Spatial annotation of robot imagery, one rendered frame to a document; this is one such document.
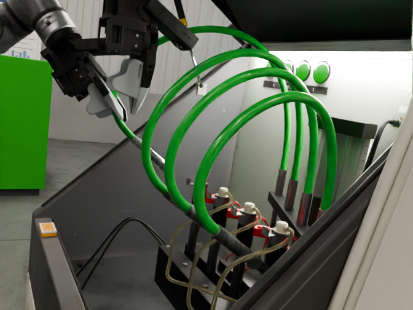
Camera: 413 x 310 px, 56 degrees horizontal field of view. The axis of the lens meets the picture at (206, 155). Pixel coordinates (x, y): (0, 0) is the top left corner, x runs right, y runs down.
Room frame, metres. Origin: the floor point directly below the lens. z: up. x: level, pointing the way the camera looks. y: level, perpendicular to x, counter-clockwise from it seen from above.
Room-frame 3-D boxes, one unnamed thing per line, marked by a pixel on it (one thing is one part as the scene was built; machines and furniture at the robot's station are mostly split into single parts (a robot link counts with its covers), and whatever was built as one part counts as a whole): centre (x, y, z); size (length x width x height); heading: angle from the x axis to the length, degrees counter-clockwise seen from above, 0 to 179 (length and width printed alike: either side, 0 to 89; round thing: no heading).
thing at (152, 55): (0.65, 0.12, 1.34); 0.05 x 0.02 x 0.09; 31
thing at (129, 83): (0.65, 0.14, 1.29); 0.06 x 0.03 x 0.09; 121
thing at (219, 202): (0.66, -0.03, 1.03); 0.05 x 0.03 x 0.21; 121
